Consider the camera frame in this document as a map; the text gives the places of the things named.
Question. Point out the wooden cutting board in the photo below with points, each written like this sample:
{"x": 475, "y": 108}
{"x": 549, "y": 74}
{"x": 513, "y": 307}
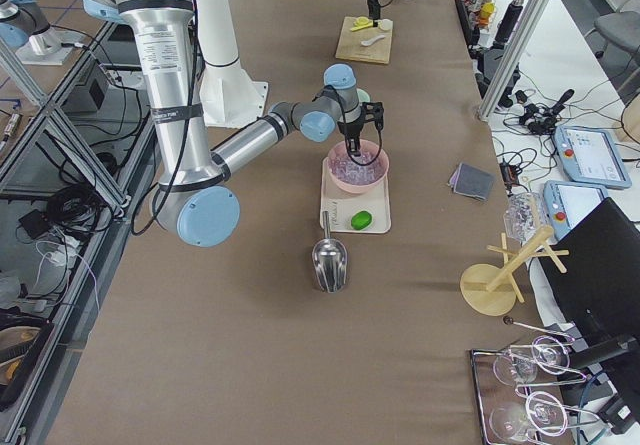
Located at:
{"x": 349, "y": 47}

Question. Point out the blue teach pendant upper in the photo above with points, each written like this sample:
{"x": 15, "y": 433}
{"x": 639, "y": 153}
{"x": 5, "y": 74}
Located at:
{"x": 590, "y": 156}

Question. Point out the wooden cup tree stand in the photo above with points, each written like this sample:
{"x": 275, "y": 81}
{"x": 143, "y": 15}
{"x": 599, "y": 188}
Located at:
{"x": 493, "y": 291}

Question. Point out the black monitor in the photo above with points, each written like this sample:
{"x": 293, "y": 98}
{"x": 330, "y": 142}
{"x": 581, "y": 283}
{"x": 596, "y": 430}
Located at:
{"x": 599, "y": 291}

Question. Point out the metal wine glass rack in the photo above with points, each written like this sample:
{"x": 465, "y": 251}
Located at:
{"x": 518, "y": 392}

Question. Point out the black water bottle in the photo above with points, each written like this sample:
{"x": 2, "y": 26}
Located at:
{"x": 508, "y": 22}

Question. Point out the wine glass upper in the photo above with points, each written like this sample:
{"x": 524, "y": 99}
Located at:
{"x": 520, "y": 364}

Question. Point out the wine glass lower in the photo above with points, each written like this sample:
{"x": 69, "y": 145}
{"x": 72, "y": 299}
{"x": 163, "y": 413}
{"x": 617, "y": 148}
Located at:
{"x": 540, "y": 416}

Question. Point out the clear glass mug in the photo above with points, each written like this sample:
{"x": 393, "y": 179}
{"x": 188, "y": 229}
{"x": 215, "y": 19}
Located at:
{"x": 524, "y": 215}

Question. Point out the grey office chair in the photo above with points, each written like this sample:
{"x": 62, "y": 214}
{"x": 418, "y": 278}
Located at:
{"x": 620, "y": 29}

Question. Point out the cream plastic tray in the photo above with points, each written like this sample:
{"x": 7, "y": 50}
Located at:
{"x": 343, "y": 206}

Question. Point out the blue teach pendant lower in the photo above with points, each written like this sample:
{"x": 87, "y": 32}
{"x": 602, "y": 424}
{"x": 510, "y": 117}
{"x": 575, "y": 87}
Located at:
{"x": 568, "y": 203}

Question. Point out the pink bowl of ice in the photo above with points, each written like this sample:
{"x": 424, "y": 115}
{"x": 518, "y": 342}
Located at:
{"x": 359, "y": 174}

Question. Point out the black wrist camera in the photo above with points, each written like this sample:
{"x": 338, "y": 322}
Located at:
{"x": 373, "y": 112}

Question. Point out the white ceramic spoon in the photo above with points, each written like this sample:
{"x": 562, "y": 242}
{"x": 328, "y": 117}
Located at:
{"x": 371, "y": 41}

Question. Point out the green lime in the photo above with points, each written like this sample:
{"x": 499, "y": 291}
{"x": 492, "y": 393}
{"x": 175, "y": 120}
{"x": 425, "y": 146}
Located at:
{"x": 361, "y": 220}

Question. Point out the grey folded cloth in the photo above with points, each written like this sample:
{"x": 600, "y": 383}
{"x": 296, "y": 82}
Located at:
{"x": 471, "y": 182}

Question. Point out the metal ice scoop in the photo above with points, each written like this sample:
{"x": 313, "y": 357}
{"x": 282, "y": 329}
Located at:
{"x": 330, "y": 258}

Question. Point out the yellow plastic knife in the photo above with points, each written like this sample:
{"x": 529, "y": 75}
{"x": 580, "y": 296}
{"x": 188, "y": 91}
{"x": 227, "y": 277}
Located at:
{"x": 358, "y": 28}

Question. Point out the blue teach pendant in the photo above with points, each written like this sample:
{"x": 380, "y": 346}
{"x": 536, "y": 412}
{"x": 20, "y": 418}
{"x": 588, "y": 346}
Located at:
{"x": 590, "y": 156}
{"x": 568, "y": 203}

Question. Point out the mint green bowl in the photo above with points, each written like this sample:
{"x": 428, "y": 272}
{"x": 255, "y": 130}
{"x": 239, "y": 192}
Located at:
{"x": 363, "y": 96}

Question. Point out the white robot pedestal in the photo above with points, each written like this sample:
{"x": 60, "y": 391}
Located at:
{"x": 229, "y": 96}

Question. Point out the aluminium frame post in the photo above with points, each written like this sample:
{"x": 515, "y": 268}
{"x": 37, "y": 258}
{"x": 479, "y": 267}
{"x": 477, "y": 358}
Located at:
{"x": 511, "y": 56}

